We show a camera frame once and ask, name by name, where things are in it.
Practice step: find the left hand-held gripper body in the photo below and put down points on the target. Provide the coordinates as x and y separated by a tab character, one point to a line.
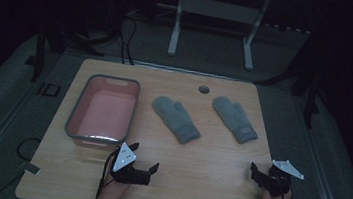
125	156

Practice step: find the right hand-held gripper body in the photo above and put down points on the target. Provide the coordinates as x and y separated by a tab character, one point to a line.
278	183

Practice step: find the pink basin with grey rim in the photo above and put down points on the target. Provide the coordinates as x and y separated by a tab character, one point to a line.
104	109

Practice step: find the plain grey mitten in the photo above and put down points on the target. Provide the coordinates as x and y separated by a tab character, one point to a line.
175	118

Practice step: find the grey mitten with label patch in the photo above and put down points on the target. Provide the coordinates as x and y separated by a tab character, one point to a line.
234	119

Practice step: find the person's left hand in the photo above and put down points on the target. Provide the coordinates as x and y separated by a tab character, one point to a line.
113	191

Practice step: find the black tripod stand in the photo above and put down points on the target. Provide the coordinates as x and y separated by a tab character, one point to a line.
311	94
39	53

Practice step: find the round grey table grommet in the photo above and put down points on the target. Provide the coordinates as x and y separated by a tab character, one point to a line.
203	89

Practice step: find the grey tape strip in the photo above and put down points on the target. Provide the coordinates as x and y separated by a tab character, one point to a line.
32	168

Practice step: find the white metal desk frame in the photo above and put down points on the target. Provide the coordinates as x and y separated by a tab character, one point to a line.
220	10

